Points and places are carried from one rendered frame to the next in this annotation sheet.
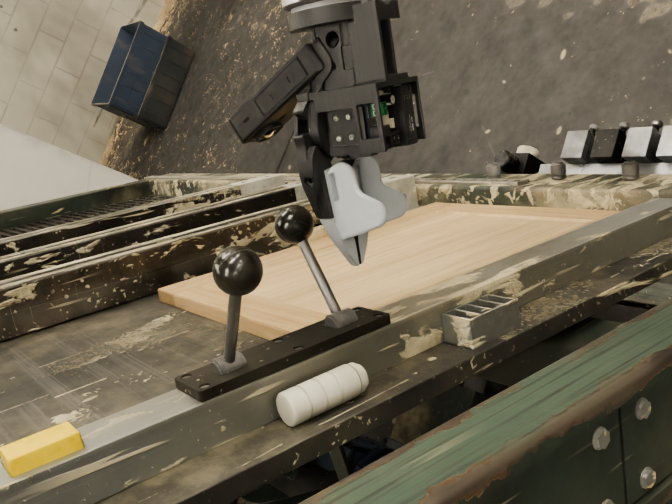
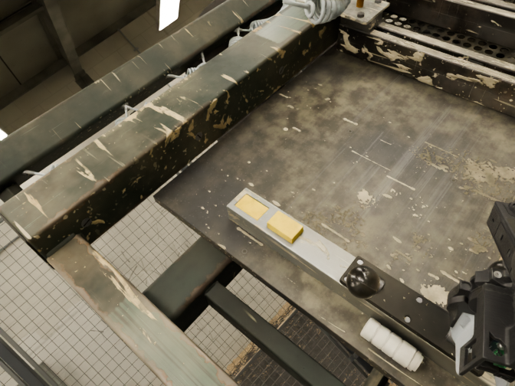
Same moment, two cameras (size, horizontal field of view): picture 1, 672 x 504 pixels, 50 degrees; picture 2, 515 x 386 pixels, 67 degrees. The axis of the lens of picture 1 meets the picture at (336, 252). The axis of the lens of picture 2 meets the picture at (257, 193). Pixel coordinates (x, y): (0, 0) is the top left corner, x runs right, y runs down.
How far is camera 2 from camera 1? 0.50 m
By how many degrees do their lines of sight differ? 74
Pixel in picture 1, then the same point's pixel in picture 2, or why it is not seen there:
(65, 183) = not seen: outside the picture
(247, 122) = (492, 221)
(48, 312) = (493, 100)
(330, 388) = (386, 349)
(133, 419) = (319, 253)
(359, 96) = (479, 340)
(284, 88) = (504, 250)
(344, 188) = (467, 332)
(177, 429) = (323, 276)
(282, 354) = (395, 311)
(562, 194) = not seen: outside the picture
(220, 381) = not seen: hidden behind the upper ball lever
